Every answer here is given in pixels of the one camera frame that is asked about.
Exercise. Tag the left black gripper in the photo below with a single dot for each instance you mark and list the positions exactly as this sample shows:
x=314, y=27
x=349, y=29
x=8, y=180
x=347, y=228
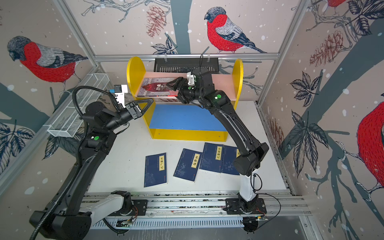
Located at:
x=129, y=106

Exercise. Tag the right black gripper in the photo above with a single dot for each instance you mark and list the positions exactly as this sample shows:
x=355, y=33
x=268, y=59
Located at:
x=182, y=82

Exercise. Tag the red illustrated book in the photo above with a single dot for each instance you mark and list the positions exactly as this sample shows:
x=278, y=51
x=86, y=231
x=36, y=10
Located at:
x=156, y=87

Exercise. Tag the navy blue book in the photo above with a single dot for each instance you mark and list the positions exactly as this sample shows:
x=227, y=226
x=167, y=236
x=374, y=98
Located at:
x=188, y=165
x=155, y=170
x=212, y=158
x=229, y=156

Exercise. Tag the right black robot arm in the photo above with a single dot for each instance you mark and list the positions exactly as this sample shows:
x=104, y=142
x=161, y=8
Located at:
x=251, y=150

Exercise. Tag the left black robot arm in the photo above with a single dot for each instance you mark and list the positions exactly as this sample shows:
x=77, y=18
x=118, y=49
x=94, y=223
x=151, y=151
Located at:
x=63, y=218

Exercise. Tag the black mesh tray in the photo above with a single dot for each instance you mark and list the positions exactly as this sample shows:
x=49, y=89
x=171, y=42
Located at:
x=185, y=65

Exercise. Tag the yellow pink blue shelf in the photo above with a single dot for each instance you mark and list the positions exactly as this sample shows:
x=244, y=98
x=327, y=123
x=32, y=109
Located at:
x=181, y=112

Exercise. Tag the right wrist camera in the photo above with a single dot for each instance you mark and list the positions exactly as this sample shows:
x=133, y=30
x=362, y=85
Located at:
x=191, y=79

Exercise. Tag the white wire mesh basket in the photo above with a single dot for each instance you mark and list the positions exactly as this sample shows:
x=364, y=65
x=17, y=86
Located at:
x=68, y=121

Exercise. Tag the aluminium mounting rail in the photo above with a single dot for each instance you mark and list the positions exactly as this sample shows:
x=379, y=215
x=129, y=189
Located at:
x=211, y=204

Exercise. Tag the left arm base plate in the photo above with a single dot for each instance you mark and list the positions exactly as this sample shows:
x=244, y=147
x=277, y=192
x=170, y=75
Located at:
x=139, y=208

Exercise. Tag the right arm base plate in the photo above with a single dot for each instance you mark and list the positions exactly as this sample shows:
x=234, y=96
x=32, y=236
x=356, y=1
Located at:
x=239, y=206

